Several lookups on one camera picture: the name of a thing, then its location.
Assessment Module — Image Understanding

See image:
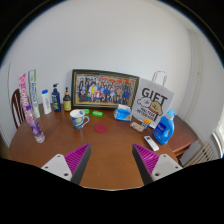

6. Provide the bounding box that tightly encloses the blue detergent bottle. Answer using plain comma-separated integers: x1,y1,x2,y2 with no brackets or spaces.
152,108,177,146

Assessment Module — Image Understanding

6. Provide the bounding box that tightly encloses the pink shuttlecock tube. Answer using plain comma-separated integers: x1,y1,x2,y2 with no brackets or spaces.
17,72,35,122

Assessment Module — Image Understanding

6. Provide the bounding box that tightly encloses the blue tissue pack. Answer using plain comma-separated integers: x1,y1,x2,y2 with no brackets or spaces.
112,103,134,123

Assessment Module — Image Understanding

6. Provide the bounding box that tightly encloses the flat round red coaster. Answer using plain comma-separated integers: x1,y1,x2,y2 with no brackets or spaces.
93,123,109,135

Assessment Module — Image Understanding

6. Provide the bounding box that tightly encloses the brown wooden chair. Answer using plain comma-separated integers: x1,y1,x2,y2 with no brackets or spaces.
10,88,27,131

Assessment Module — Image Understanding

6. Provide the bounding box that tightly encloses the white remote control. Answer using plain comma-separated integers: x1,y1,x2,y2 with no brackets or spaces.
143,134,161,152

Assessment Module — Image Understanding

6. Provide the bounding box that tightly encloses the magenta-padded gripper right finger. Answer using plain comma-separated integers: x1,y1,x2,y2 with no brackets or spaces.
131,143,184,186

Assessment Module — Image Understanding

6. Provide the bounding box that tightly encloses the white blue-capped lotion bottle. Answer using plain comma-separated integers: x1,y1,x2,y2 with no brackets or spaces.
41,88,53,116

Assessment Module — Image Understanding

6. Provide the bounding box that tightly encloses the dark blue pump bottle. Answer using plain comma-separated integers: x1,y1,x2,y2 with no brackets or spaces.
50,82,62,113

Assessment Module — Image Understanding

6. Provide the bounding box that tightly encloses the framed group picture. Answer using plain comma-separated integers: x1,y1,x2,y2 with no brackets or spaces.
70,68,141,111

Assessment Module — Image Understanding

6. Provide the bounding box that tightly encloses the white printed paper gift bag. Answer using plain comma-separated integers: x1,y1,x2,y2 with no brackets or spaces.
131,70,176,130

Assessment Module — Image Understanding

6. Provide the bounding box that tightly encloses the white green shuttlecock tube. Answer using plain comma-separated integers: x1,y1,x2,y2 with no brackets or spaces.
27,68,42,120

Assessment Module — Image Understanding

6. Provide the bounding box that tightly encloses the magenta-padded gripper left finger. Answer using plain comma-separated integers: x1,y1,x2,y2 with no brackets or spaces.
40,143,92,186

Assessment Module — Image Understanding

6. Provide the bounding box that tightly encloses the small puzzle cube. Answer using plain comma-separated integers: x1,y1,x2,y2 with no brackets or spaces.
142,118,152,130

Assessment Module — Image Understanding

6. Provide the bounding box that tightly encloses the clear purple-label water bottle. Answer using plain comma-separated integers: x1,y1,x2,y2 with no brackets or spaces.
24,104,46,145

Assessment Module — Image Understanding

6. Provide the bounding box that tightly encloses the blue yellow painted mug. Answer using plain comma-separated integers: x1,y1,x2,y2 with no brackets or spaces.
69,109,91,131

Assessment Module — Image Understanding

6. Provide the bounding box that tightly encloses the amber yellow-label pump bottle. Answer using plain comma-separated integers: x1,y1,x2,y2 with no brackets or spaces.
62,86,73,113

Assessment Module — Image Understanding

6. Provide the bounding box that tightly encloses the white radiator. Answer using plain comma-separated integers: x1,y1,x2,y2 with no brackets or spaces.
181,141,218,168

